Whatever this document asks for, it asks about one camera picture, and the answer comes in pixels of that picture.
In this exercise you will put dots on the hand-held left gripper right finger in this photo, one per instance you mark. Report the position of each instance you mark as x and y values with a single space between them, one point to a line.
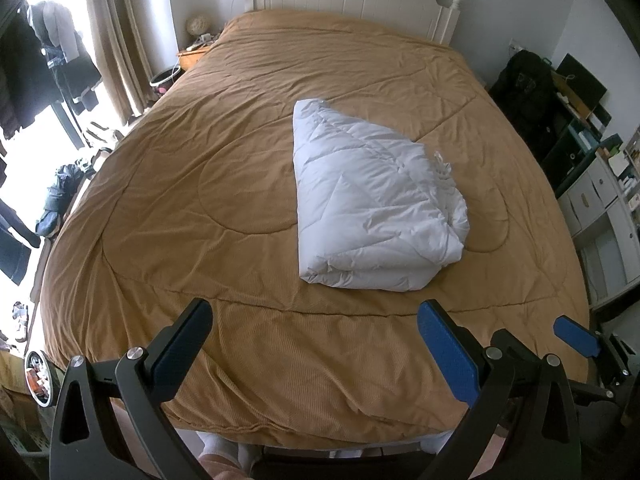
445 355

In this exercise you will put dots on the beige curtain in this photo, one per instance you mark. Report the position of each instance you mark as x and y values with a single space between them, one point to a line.
125 35

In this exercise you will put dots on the black backpack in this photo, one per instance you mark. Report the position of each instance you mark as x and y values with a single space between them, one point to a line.
525 100

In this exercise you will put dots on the white puffer jacket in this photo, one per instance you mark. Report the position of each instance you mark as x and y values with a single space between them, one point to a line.
370 195

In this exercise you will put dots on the brown bed quilt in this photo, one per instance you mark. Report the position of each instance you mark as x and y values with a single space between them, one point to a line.
200 185

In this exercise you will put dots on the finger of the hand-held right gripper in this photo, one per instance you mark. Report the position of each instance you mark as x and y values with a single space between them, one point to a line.
507 341
575 335

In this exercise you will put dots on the black flat board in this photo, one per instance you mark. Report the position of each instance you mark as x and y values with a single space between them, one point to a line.
582 80

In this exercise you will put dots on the blue jeans pile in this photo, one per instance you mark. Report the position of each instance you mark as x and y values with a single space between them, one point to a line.
62 195

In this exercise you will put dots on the white wall socket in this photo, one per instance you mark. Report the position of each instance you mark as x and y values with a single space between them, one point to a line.
515 47

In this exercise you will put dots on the round metal tin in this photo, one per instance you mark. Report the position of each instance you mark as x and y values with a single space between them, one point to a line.
37 377

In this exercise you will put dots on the white drawer cabinet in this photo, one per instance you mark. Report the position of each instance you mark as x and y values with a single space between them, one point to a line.
605 230

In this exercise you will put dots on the black shelf unit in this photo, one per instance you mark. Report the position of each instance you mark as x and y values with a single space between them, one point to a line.
575 145

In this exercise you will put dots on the wooden nightstand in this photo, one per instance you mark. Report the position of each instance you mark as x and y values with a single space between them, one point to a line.
192 55

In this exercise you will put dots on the person's foot in white sock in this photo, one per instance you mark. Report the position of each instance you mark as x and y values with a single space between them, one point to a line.
225 460

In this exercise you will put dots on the round black bin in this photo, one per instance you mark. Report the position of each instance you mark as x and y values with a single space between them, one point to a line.
165 77

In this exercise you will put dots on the round woven ball lamp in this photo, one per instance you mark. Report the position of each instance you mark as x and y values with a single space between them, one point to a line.
196 25

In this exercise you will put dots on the hanging dark clothes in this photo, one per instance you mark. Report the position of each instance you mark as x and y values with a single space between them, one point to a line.
55 60

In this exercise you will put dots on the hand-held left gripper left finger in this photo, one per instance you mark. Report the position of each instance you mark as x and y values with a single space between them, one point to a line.
180 355

